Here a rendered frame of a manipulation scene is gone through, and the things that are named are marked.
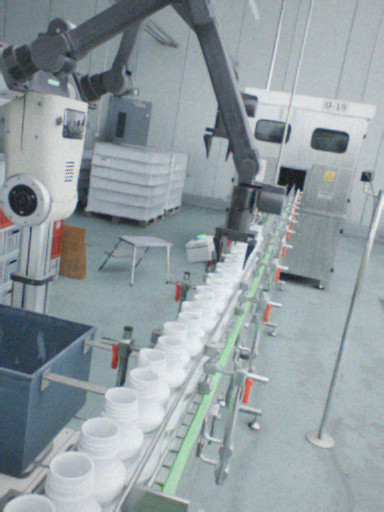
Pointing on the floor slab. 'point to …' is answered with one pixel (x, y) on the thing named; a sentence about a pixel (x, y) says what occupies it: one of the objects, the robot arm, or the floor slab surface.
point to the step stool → (137, 251)
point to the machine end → (310, 170)
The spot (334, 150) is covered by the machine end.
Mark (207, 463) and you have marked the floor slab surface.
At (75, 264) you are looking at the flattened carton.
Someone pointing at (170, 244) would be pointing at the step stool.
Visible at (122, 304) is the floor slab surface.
